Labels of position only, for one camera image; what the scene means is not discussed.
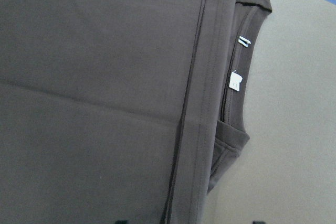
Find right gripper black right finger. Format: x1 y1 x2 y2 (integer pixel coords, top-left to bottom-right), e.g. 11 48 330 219
252 220 265 224

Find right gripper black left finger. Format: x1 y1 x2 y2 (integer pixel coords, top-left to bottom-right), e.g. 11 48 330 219
115 220 128 224

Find brown t-shirt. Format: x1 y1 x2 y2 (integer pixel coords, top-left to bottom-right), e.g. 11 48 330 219
1 0 272 223

